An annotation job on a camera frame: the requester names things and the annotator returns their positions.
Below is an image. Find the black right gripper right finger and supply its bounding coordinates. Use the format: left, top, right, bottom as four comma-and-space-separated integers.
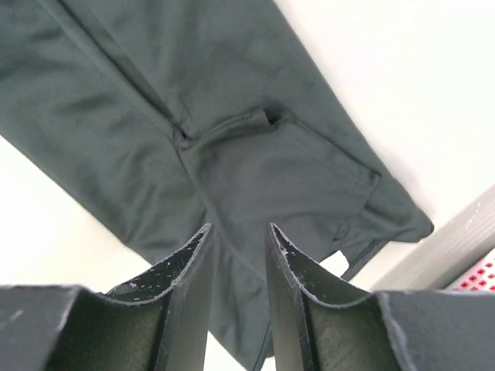
265, 224, 494, 370

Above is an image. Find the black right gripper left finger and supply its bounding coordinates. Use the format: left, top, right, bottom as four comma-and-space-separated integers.
1, 224, 214, 370

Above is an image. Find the black t shirt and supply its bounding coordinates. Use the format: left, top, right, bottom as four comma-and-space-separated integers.
1, 1, 434, 370

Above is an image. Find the white plastic basket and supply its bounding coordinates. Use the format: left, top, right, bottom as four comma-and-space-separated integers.
372, 186, 494, 291

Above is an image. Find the red t shirt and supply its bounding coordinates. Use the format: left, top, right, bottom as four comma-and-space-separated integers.
459, 260, 494, 291

